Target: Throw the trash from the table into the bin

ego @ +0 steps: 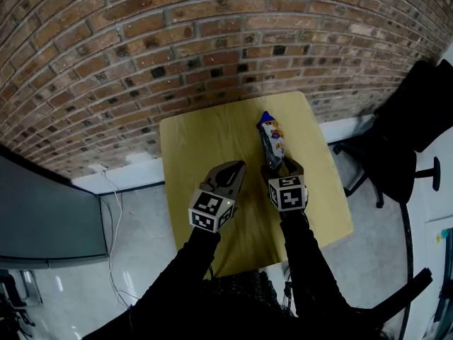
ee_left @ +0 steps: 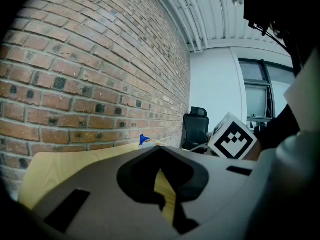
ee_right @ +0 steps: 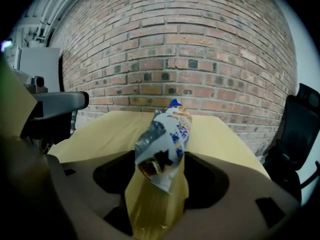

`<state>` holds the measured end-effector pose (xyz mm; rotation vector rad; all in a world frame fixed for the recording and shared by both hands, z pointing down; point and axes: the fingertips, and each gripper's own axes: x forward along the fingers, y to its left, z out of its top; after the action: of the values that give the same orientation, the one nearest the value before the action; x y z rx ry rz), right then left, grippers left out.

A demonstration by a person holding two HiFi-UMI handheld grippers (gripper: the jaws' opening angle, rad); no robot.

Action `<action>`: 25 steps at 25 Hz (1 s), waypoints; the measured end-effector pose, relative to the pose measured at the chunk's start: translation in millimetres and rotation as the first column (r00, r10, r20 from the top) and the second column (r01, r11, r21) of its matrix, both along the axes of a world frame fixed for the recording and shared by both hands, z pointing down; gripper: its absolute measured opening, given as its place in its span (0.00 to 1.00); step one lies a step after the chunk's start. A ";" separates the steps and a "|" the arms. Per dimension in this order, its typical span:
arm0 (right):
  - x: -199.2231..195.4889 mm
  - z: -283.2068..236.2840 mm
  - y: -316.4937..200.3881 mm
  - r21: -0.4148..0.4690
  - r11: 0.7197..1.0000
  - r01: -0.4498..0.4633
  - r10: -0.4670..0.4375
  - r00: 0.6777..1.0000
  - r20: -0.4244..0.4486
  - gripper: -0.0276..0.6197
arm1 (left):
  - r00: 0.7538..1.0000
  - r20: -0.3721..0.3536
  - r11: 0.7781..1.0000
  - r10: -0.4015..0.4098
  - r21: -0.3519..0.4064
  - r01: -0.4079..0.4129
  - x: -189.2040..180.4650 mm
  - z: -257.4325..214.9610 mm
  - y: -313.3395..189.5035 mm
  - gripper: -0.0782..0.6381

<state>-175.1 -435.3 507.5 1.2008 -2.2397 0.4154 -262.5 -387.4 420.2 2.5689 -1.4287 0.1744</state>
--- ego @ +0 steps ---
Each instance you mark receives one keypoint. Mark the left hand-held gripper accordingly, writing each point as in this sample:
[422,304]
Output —
[209,209]

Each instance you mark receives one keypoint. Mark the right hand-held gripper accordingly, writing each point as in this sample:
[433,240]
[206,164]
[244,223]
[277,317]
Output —
[287,195]

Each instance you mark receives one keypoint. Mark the blue snack packet trash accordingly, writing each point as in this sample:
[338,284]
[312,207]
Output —
[270,138]

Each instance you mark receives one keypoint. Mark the person's right forearm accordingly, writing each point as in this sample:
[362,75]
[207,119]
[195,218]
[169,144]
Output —
[304,260]

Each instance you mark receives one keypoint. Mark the person's left forearm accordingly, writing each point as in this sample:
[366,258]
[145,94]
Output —
[184,278]

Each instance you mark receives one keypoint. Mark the light wooden table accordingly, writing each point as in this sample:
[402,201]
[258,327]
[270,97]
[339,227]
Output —
[212,140]

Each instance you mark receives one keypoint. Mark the person's black knit top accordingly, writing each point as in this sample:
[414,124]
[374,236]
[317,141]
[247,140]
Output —
[240,296]

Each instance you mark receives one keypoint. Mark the black office chair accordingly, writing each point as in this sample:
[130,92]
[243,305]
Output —
[407,126]

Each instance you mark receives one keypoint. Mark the black chair armrest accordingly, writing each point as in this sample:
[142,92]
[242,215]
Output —
[400,296]

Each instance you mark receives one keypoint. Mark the grey cabinet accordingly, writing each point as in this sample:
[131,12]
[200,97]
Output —
[46,218]

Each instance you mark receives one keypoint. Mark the black stand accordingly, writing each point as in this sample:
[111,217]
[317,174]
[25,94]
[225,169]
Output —
[12,306]

